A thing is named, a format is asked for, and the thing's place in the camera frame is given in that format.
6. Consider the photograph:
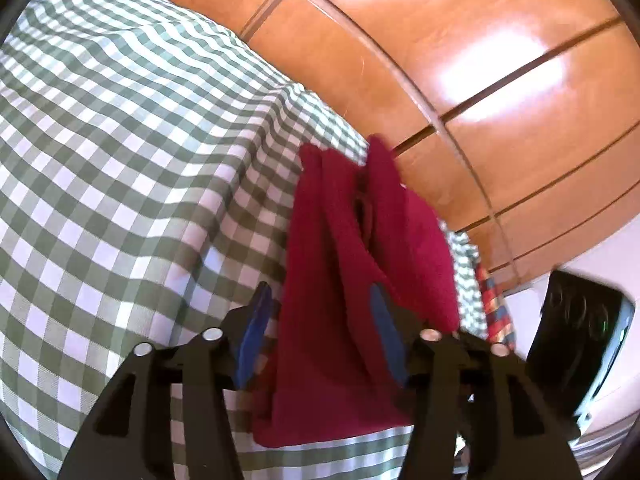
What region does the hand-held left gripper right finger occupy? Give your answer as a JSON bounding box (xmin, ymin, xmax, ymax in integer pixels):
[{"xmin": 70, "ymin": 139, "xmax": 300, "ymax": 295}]
[{"xmin": 370, "ymin": 282, "xmax": 583, "ymax": 480}]

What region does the green checked bed sheet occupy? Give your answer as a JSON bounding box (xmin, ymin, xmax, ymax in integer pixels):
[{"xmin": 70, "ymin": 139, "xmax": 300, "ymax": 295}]
[{"xmin": 0, "ymin": 0, "xmax": 490, "ymax": 480}]

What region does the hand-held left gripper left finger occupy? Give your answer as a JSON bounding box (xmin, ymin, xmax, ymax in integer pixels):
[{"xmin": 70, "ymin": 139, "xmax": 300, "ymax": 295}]
[{"xmin": 57, "ymin": 282, "xmax": 275, "ymax": 480}]

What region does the magenta long-sleeve shirt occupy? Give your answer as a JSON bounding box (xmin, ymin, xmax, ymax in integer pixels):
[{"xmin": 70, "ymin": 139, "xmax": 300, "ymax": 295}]
[{"xmin": 250, "ymin": 134, "xmax": 462, "ymax": 448}]

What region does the colourful plaid cloth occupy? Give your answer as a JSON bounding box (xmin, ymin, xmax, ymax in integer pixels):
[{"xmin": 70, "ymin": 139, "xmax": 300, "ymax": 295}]
[{"xmin": 475, "ymin": 264, "xmax": 519, "ymax": 350}]

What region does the wooden wardrobe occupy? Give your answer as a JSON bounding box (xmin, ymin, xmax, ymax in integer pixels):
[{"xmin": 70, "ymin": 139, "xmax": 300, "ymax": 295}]
[{"xmin": 45, "ymin": 0, "xmax": 640, "ymax": 295}]

